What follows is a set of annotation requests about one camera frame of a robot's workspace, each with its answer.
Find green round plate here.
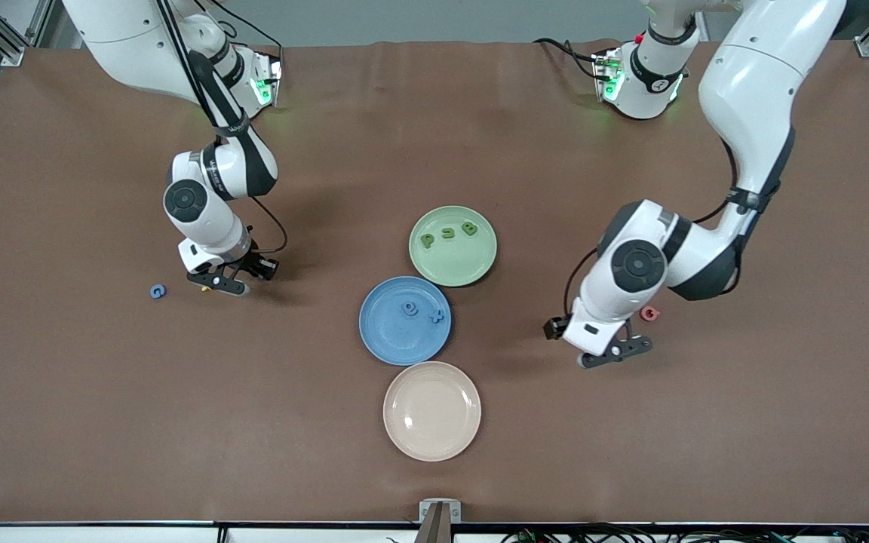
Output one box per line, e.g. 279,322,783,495
408,205,498,288

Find blue round plate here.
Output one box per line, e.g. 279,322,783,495
358,276,453,367

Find beige round plate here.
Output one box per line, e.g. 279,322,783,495
382,360,482,462

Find brown table mat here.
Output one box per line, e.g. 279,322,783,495
0,38,869,526

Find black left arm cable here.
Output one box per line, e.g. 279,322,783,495
561,136,775,321

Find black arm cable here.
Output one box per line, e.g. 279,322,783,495
561,136,775,321
155,0,289,256

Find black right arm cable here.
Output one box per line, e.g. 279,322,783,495
155,0,289,256

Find tangled black cables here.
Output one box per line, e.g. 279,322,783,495
502,523,869,543

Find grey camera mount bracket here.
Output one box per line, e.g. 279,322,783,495
419,499,462,543

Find black base power cable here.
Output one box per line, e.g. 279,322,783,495
533,36,605,80

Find white table edge rail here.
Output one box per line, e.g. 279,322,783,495
0,523,869,543

